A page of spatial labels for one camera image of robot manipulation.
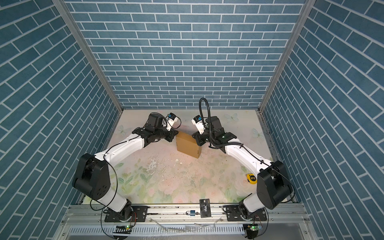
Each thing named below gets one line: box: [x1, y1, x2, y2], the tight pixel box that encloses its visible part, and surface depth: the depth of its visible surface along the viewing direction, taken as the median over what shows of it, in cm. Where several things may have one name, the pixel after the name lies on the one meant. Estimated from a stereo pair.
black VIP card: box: [199, 198, 212, 218], surface depth 78 cm
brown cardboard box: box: [176, 131, 202, 159], surface depth 86 cm
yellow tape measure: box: [246, 173, 258, 185], surface depth 86 cm
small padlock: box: [185, 210, 196, 217], surface depth 76 cm
